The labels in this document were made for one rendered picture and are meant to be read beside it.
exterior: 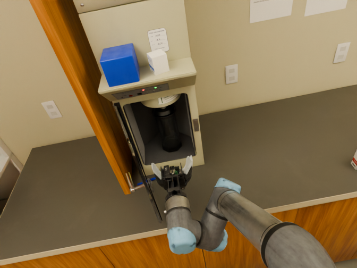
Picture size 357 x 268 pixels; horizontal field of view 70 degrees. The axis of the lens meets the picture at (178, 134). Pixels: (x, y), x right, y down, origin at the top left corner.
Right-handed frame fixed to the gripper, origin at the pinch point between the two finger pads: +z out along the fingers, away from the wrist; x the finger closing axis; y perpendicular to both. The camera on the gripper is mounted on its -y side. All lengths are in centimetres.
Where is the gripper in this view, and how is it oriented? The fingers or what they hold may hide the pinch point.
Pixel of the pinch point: (171, 160)
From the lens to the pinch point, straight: 97.2
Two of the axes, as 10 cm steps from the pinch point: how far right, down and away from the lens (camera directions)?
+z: -1.2, -6.4, 7.6
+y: -1.5, -7.4, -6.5
